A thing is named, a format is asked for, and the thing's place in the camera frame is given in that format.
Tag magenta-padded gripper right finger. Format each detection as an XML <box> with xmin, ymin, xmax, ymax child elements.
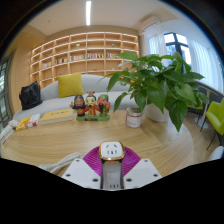
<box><xmin>121</xmin><ymin>149</ymin><xmax>164</xmax><ymax>190</ymax></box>

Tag yellow cushion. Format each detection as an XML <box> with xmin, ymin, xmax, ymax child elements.
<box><xmin>56</xmin><ymin>72</ymin><xmax>86</xmax><ymax>99</ymax></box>

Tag white charger with gold trim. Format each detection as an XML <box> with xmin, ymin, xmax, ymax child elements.
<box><xmin>98</xmin><ymin>141</ymin><xmax>127</xmax><ymax>174</ymax></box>

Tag long ceiling light strip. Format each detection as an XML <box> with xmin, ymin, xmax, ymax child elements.
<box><xmin>85</xmin><ymin>0</ymin><xmax>93</xmax><ymax>27</ymax></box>

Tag bundled white power cable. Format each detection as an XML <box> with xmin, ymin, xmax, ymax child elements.
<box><xmin>39</xmin><ymin>152</ymin><xmax>84</xmax><ymax>175</ymax></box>

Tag small white cup red band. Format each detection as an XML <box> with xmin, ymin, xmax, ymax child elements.
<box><xmin>125</xmin><ymin>107</ymin><xmax>144</xmax><ymax>129</ymax></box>

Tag glass door with dark frame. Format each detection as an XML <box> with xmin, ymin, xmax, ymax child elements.
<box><xmin>0</xmin><ymin>54</ymin><xmax>13</xmax><ymax>132</ymax></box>

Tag colourful three-figure figurine set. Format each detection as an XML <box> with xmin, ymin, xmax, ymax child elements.
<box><xmin>69</xmin><ymin>90</ymin><xmax>112</xmax><ymax>122</ymax></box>

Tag black backpack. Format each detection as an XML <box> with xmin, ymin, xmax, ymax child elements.
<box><xmin>18</xmin><ymin>80</ymin><xmax>44</xmax><ymax>111</ymax></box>

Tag wooden wall shelf unit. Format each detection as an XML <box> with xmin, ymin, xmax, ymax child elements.
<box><xmin>29</xmin><ymin>31</ymin><xmax>141</xmax><ymax>91</ymax></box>

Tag dark framed window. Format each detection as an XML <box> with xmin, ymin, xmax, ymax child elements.
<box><xmin>163</xmin><ymin>32</ymin><xmax>193</xmax><ymax>68</ymax></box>

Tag white sheer curtain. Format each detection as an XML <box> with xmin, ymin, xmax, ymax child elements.
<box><xmin>187</xmin><ymin>36</ymin><xmax>224</xmax><ymax>95</ymax></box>
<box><xmin>147</xmin><ymin>33</ymin><xmax>167</xmax><ymax>60</ymax></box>

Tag white wall air conditioner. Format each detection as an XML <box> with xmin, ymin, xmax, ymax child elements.
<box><xmin>139</xmin><ymin>14</ymin><xmax>163</xmax><ymax>31</ymax></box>

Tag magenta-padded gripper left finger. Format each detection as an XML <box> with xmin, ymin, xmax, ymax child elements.
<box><xmin>61</xmin><ymin>146</ymin><xmax>103</xmax><ymax>190</ymax></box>

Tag grey curved sofa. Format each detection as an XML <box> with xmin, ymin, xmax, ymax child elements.
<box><xmin>12</xmin><ymin>73</ymin><xmax>142</xmax><ymax>123</ymax></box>

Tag green leafy potted plant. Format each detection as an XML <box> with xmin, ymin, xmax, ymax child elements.
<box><xmin>105</xmin><ymin>51</ymin><xmax>211</xmax><ymax>133</ymax></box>

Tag white round stool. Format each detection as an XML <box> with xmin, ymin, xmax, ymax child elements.
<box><xmin>206</xmin><ymin>145</ymin><xmax>224</xmax><ymax>162</ymax></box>

